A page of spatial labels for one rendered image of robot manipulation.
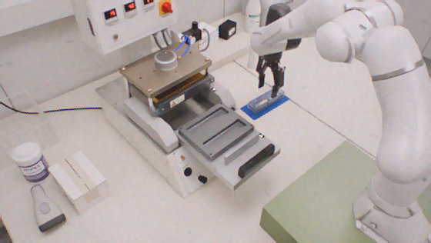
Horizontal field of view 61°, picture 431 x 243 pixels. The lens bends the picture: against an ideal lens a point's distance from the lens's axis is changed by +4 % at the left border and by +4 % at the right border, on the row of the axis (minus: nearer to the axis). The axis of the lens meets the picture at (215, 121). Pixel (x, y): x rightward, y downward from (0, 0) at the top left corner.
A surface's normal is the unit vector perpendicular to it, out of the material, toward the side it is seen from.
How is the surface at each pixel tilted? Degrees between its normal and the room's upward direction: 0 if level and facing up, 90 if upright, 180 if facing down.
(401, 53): 44
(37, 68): 90
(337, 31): 28
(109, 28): 90
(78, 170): 1
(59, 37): 90
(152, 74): 0
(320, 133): 0
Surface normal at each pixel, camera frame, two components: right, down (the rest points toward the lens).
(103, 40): 0.68, 0.53
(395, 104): -0.70, 0.30
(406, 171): -0.36, 0.40
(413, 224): 0.30, -0.12
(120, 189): 0.01, -0.70
